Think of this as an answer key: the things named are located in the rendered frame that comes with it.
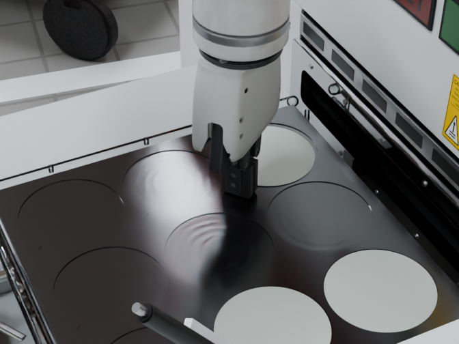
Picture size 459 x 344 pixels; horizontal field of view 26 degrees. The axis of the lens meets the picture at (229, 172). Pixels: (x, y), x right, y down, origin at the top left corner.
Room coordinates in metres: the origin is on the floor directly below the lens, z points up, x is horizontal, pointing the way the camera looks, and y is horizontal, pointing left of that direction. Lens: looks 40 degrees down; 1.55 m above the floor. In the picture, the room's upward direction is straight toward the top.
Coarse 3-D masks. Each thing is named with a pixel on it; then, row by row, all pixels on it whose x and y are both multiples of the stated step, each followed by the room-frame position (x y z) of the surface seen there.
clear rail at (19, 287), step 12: (0, 228) 0.69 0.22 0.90; (0, 240) 0.67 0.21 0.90; (0, 252) 0.66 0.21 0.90; (12, 252) 0.66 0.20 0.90; (12, 264) 0.64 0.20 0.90; (12, 276) 0.63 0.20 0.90; (12, 288) 0.61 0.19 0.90; (24, 288) 0.61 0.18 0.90; (24, 300) 0.60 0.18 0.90; (24, 312) 0.58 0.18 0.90; (36, 312) 0.58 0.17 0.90; (36, 324) 0.57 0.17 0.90; (36, 336) 0.56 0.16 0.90; (48, 336) 0.56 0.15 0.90
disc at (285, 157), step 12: (264, 132) 0.84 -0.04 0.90; (276, 132) 0.84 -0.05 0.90; (288, 132) 0.84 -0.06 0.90; (264, 144) 0.82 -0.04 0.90; (276, 144) 0.82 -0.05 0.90; (288, 144) 0.82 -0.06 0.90; (300, 144) 0.82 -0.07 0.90; (264, 156) 0.80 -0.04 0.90; (276, 156) 0.80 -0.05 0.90; (288, 156) 0.80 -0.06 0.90; (300, 156) 0.80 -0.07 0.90; (312, 156) 0.80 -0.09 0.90; (264, 168) 0.78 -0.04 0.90; (276, 168) 0.78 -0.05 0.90; (288, 168) 0.78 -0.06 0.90; (300, 168) 0.78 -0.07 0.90; (264, 180) 0.76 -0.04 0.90; (276, 180) 0.76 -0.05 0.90; (288, 180) 0.76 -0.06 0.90
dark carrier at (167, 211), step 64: (0, 192) 0.74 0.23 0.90; (64, 192) 0.74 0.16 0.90; (128, 192) 0.74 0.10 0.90; (192, 192) 0.74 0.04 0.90; (256, 192) 0.74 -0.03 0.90; (320, 192) 0.74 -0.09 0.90; (64, 256) 0.65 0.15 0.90; (128, 256) 0.65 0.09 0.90; (192, 256) 0.65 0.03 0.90; (256, 256) 0.65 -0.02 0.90; (320, 256) 0.65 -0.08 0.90; (64, 320) 0.58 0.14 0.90; (128, 320) 0.58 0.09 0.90; (448, 320) 0.58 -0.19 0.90
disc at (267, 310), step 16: (256, 288) 0.61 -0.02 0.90; (272, 288) 0.61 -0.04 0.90; (224, 304) 0.59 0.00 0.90; (240, 304) 0.59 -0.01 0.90; (256, 304) 0.59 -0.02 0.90; (272, 304) 0.59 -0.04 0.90; (288, 304) 0.59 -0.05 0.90; (304, 304) 0.59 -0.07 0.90; (224, 320) 0.58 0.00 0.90; (240, 320) 0.58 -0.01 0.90; (256, 320) 0.58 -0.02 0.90; (272, 320) 0.58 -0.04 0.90; (288, 320) 0.58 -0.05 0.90; (304, 320) 0.58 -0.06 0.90; (320, 320) 0.58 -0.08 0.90; (224, 336) 0.56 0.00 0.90; (240, 336) 0.56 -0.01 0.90; (256, 336) 0.56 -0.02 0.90; (272, 336) 0.56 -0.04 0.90; (288, 336) 0.56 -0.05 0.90; (304, 336) 0.56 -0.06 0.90; (320, 336) 0.56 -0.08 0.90
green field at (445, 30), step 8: (448, 0) 0.74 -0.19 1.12; (448, 8) 0.74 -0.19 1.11; (456, 8) 0.73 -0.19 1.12; (448, 16) 0.74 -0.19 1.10; (456, 16) 0.73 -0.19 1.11; (448, 24) 0.74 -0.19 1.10; (456, 24) 0.73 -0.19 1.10; (448, 32) 0.74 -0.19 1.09; (456, 32) 0.73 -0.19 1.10; (448, 40) 0.74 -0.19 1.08; (456, 40) 0.73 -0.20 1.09; (456, 48) 0.72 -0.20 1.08
